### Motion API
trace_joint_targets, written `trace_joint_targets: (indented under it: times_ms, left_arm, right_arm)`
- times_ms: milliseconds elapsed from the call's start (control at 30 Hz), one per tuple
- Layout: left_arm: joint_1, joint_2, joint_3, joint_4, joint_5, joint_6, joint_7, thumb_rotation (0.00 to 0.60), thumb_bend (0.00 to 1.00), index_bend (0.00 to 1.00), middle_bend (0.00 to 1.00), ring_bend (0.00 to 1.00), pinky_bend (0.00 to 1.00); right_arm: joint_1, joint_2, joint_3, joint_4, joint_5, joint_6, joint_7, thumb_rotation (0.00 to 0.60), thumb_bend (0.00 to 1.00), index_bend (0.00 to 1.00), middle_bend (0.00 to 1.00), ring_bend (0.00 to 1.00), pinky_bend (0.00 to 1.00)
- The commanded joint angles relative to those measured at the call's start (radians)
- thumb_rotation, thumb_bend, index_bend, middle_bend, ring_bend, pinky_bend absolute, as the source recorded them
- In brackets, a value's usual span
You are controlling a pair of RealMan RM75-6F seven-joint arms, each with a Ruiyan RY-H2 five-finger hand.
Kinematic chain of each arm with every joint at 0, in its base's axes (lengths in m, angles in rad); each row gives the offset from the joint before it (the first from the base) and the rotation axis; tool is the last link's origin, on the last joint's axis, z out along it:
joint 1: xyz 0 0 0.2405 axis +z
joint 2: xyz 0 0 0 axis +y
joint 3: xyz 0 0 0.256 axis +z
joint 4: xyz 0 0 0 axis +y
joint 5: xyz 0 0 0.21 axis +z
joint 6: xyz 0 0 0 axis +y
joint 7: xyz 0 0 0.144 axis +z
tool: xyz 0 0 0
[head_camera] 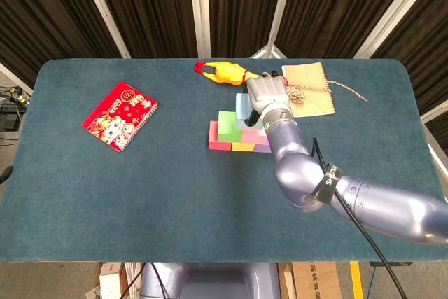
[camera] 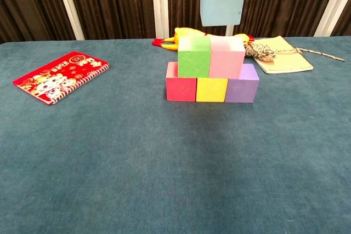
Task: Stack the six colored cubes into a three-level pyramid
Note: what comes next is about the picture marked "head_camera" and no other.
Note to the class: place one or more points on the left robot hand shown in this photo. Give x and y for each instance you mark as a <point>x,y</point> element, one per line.
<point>6,173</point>

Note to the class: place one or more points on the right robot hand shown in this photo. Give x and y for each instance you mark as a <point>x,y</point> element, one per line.
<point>267,94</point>

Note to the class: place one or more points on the light blue foam cube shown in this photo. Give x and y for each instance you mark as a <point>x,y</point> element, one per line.
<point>241,106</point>

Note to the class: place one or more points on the pink foam cube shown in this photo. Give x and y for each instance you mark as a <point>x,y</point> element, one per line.
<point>253,136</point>

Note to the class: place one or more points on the green foam cube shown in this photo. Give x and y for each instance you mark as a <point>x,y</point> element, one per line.
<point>229,127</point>

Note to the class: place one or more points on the purple foam cube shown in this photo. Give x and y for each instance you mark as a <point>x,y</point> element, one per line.
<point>262,148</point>

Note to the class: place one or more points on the red foam cube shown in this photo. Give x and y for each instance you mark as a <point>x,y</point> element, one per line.
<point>213,138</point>

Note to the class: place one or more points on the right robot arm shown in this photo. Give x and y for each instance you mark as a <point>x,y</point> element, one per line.
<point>332,180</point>

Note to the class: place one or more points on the yellow rubber chicken toy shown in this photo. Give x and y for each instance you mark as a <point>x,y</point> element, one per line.
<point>227,73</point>

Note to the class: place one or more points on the beige cloth notebook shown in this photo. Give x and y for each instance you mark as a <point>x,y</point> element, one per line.
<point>313,106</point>

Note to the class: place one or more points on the black equipment box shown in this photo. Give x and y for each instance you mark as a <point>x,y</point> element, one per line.
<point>8,122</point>

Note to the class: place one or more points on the yellow foam cube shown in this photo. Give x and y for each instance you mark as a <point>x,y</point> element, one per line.
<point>242,146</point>

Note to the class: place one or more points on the red spiral notebook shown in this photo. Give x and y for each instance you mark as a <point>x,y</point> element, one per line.
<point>119,117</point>

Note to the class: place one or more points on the dark brown curtain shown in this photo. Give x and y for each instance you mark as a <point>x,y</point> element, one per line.
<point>157,8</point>

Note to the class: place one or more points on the teal felt table cover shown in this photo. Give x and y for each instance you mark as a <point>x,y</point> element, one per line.
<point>210,229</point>

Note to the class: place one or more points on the white carton box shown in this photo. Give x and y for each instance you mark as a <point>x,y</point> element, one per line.
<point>108,281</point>

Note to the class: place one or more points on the brown cardboard box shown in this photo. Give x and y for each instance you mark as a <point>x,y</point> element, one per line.
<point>315,281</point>

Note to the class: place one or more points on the grey robot torso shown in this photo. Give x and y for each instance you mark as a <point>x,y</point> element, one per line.
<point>217,281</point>

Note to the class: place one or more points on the white metal frame post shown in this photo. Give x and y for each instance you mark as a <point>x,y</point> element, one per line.
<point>280,8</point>
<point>14,80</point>
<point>199,8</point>
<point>395,8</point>
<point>103,8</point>
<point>435,112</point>

